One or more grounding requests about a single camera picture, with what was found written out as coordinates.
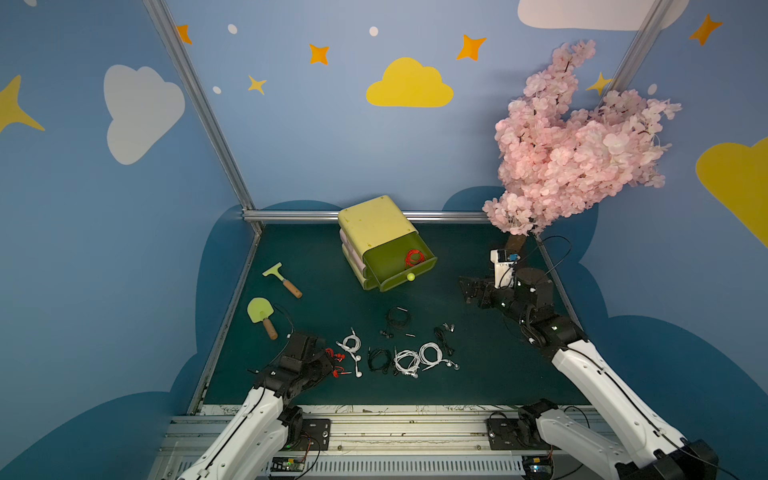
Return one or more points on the round green spatula wooden handle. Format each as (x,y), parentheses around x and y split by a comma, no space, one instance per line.
(259,311)

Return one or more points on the white wired earphones left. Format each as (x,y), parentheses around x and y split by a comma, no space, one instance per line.
(351,345)

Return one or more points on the aluminium front rail platform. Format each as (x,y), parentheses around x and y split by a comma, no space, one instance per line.
(380,441)

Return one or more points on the aluminium left frame post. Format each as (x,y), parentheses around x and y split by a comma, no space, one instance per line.
(163,22)

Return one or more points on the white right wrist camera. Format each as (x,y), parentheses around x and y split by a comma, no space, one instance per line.
(504,265)

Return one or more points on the aluminium frame post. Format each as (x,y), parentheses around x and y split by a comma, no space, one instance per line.
(163,22)
(641,45)

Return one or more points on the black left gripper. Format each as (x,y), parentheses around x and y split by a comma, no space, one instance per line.
(321,361)

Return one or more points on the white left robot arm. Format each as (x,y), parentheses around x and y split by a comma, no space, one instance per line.
(267,420)

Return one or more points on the aluminium right frame post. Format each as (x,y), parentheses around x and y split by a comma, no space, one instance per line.
(641,45)

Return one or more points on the aluminium back frame rail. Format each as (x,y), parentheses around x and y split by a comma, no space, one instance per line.
(296,216)

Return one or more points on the white wired earphones middle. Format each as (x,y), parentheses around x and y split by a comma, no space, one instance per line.
(407,362)

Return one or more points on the red wired earphones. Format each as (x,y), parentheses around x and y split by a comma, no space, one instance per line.
(336,360)
(414,257)

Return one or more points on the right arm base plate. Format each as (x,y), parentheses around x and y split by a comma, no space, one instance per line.
(514,434)

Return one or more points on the pink blossom artificial tree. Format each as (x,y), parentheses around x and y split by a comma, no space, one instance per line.
(557,161)

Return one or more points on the white wired earphones right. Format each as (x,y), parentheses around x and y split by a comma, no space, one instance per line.
(431,355)

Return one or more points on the black wired earphones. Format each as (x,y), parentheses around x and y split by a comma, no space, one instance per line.
(397,318)
(379,360)
(440,334)

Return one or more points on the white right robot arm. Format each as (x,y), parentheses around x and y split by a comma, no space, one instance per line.
(647,447)

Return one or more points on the white wired earphones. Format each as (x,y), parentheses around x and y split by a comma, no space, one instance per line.
(407,362)
(351,345)
(431,355)

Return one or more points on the green scraper with wooden handle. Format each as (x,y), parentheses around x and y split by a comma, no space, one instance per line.
(275,272)

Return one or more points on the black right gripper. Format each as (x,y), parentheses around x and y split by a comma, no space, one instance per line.
(486,292)

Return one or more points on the yellow-green drawer cabinet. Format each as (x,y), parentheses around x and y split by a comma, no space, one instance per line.
(376,249)

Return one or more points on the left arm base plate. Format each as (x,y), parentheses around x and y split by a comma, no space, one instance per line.
(311,433)

